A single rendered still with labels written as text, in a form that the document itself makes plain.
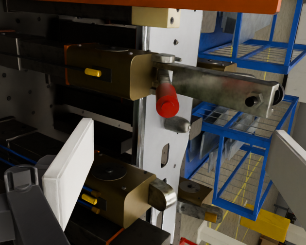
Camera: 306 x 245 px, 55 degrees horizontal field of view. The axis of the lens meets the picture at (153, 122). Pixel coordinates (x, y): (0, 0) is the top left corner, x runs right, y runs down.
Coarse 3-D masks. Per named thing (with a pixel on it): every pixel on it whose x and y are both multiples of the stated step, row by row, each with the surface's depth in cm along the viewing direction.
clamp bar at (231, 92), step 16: (160, 64) 39; (176, 64) 39; (176, 80) 38; (192, 80) 36; (208, 80) 35; (224, 80) 34; (240, 80) 32; (256, 80) 32; (192, 96) 37; (208, 96) 35; (224, 96) 34; (240, 96) 33; (256, 96) 31; (272, 96) 31; (256, 112) 32; (272, 112) 33
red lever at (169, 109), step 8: (160, 72) 38; (168, 72) 39; (160, 80) 34; (168, 80) 34; (160, 88) 30; (168, 88) 29; (160, 96) 27; (168, 96) 27; (176, 96) 28; (160, 104) 27; (168, 104) 27; (176, 104) 27; (160, 112) 28; (168, 112) 27; (176, 112) 28
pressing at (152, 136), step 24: (192, 24) 58; (144, 48) 46; (168, 48) 52; (192, 48) 61; (144, 120) 51; (144, 144) 54; (168, 144) 63; (144, 168) 56; (168, 168) 65; (168, 216) 72
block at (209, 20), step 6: (204, 12) 66; (210, 12) 68; (216, 12) 71; (204, 18) 67; (210, 18) 69; (126, 24) 77; (204, 24) 67; (210, 24) 70; (204, 30) 68; (210, 30) 71
